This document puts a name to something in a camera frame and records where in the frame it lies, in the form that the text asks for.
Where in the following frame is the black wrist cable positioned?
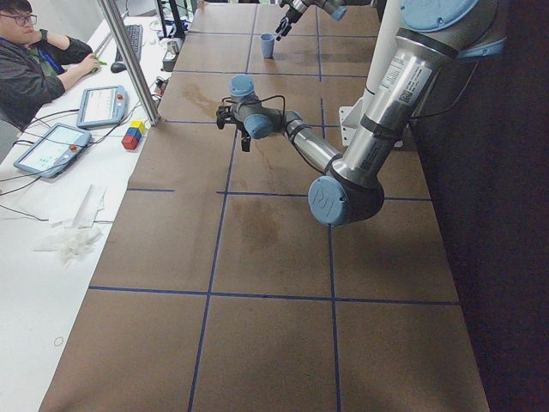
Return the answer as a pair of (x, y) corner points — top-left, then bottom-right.
(222, 94), (287, 130)

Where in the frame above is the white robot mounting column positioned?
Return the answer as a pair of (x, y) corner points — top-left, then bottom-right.
(339, 0), (401, 147)

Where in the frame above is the teach pendant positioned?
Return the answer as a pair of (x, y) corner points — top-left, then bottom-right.
(13, 123), (92, 179)
(76, 85), (128, 130)

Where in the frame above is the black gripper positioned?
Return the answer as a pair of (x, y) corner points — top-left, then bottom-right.
(235, 120), (251, 152)
(275, 5), (303, 41)

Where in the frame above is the seated person black jacket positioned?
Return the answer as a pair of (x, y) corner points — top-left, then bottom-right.
(1, 1), (100, 130)

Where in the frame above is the folded white paper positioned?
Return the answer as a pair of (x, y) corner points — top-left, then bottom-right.
(48, 185), (106, 228)

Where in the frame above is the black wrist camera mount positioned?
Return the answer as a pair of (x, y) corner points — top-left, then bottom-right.
(215, 98), (236, 130)

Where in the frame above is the black computer mouse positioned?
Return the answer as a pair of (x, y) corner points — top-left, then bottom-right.
(110, 61), (127, 74)

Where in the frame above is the black keyboard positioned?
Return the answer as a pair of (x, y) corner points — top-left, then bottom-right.
(114, 24), (143, 62)

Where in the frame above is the near teach pendant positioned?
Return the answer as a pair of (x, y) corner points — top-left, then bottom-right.
(13, 123), (92, 179)

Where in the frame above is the far teach pendant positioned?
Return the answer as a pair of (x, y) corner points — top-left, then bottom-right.
(76, 85), (128, 130)

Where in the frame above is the person's hand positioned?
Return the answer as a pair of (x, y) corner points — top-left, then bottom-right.
(75, 54), (102, 76)

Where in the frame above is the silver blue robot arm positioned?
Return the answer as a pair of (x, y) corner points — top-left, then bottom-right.
(216, 1), (509, 227)
(275, 0), (347, 41)

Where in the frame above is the light blue cup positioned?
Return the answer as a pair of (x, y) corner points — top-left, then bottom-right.
(260, 33), (275, 59)

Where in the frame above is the yellow block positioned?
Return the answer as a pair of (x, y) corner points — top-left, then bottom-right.
(127, 120), (146, 137)

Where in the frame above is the crumpled white tissue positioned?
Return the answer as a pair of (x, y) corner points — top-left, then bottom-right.
(33, 227), (103, 266)

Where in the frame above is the red blue block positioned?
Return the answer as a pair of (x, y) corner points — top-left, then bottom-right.
(121, 128), (142, 150)

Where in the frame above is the aluminium frame post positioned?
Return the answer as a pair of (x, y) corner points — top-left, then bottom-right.
(97, 0), (160, 126)

